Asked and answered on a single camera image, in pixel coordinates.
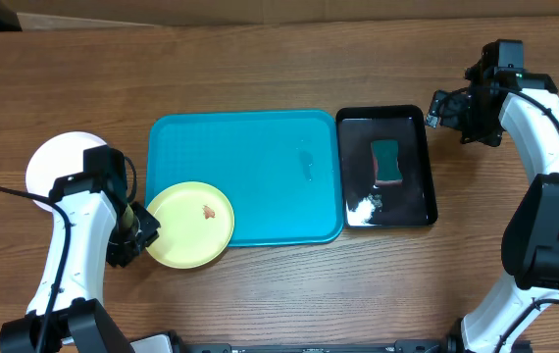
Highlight yellow plate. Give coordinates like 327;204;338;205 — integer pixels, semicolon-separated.
147;181;234;270

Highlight green scrub sponge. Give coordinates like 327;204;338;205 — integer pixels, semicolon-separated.
371;139;403;187

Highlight white plate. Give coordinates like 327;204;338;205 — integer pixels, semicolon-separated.
25;131;106;197

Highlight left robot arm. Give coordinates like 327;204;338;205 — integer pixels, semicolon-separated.
0;145;182;352

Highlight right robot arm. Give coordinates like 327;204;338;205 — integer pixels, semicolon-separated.
426;39;559;353

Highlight black water tray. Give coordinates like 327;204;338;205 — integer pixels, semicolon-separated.
335;105;438;228

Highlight teal plastic tray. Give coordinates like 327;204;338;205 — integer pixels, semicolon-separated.
145;110;344;247

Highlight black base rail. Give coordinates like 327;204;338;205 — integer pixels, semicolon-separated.
181;339;441;353

